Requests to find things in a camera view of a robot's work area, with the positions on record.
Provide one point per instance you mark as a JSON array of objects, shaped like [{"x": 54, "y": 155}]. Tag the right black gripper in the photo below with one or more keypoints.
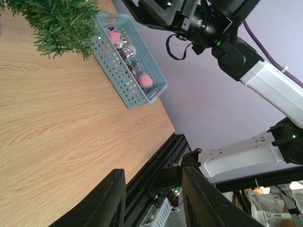
[{"x": 163, "y": 14}]

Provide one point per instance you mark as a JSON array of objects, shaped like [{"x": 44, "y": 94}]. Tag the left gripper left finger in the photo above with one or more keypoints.
[{"x": 104, "y": 206}]

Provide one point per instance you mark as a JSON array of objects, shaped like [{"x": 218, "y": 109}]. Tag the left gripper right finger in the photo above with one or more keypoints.
[{"x": 205, "y": 206}]

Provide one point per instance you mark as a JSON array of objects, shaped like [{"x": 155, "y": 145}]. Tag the small green christmas tree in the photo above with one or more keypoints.
[{"x": 60, "y": 25}]

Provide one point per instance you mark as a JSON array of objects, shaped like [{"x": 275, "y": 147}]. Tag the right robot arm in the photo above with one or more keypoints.
[{"x": 214, "y": 24}]

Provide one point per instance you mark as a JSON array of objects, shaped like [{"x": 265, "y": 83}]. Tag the silver gift box ornament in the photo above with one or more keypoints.
[{"x": 129, "y": 51}]

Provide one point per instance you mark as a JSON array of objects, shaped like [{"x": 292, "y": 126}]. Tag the pink fluffy ornament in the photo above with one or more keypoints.
[{"x": 114, "y": 36}]

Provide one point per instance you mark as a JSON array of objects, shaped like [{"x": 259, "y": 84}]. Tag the light blue plastic basket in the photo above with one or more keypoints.
[{"x": 118, "y": 67}]

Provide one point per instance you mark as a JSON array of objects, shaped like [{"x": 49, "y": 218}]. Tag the silver faceted ball ornament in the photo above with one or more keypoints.
[{"x": 121, "y": 43}]

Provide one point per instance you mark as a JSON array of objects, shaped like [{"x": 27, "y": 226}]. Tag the clear crystal ornament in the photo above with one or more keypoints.
[{"x": 138, "y": 68}]

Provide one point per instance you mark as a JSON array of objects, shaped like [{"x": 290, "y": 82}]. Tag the pink pompom ornament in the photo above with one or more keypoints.
[{"x": 145, "y": 81}]

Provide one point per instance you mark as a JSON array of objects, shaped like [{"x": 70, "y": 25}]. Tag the black aluminium frame rail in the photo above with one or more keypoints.
[{"x": 145, "y": 190}]

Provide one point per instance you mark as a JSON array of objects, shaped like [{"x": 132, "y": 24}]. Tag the light blue cable duct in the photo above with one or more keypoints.
[{"x": 157, "y": 217}]

